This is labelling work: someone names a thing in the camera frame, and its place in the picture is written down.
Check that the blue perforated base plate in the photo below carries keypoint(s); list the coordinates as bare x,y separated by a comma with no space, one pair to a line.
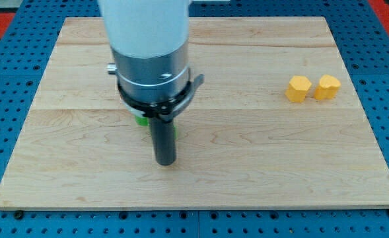
24,53

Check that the yellow hexagon block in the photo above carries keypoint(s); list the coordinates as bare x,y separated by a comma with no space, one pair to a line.
298,88

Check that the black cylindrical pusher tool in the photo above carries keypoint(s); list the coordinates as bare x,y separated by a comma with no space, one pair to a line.
163,137

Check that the wooden board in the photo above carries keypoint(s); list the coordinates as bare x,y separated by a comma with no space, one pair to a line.
241,145

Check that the yellow heart block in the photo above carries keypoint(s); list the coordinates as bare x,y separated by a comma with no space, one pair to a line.
327,87

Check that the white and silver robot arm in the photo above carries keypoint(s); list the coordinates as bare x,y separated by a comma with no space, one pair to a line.
149,43

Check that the green star block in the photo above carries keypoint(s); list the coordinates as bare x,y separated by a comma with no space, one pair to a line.
141,121

